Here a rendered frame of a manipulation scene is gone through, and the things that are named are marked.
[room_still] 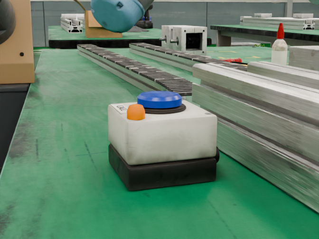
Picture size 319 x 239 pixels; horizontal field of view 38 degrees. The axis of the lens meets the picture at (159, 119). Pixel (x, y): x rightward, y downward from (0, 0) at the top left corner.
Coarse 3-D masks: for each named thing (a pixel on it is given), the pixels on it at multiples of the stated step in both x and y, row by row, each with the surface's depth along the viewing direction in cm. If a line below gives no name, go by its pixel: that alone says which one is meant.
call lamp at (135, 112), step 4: (132, 104) 38; (136, 104) 38; (140, 104) 38; (128, 108) 38; (132, 108) 37; (136, 108) 37; (140, 108) 37; (128, 112) 37; (132, 112) 37; (136, 112) 37; (140, 112) 37; (144, 112) 38; (128, 116) 37; (132, 116) 37; (136, 116) 37; (140, 116) 37; (144, 116) 38
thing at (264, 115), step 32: (256, 64) 55; (192, 96) 55; (224, 96) 47; (256, 96) 41; (288, 96) 36; (224, 128) 48; (256, 128) 41; (288, 128) 37; (256, 160) 42; (288, 160) 37; (288, 192) 37
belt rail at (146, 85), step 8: (80, 48) 157; (88, 56) 143; (96, 56) 130; (104, 64) 120; (112, 64) 111; (112, 72) 111; (120, 72) 104; (128, 72) 96; (128, 80) 97; (136, 80) 93; (144, 80) 85; (144, 88) 86; (152, 88) 83; (160, 88) 76; (184, 96) 77
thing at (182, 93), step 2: (180, 90) 70; (182, 90) 70; (184, 90) 70; (186, 90) 70; (188, 90) 70; (190, 90) 70; (178, 92) 68; (180, 92) 68; (182, 92) 68; (184, 92) 68; (186, 92) 68; (188, 92) 69; (190, 92) 69; (180, 94) 68; (182, 94) 68; (184, 94) 68; (186, 94) 68; (188, 94) 68; (190, 94) 68
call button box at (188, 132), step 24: (120, 120) 39; (144, 120) 37; (168, 120) 38; (192, 120) 38; (216, 120) 39; (120, 144) 40; (144, 144) 38; (168, 144) 38; (192, 144) 39; (120, 168) 40; (144, 168) 38; (168, 168) 39; (192, 168) 39
